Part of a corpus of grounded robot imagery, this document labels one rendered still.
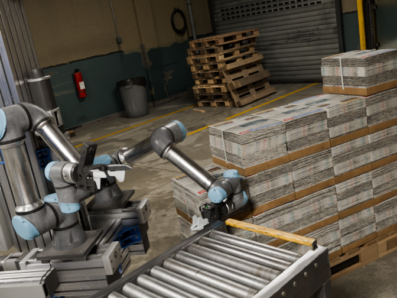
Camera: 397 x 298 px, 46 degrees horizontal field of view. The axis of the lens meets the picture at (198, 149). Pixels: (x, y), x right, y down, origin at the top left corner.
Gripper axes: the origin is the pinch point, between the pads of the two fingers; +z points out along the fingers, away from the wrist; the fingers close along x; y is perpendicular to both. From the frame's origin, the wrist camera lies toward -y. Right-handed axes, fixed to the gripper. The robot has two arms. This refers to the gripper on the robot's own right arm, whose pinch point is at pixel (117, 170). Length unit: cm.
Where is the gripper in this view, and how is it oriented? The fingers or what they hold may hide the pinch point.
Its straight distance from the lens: 153.5
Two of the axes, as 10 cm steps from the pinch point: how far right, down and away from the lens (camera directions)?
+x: -5.9, 1.8, -7.9
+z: 8.0, 0.2, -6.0
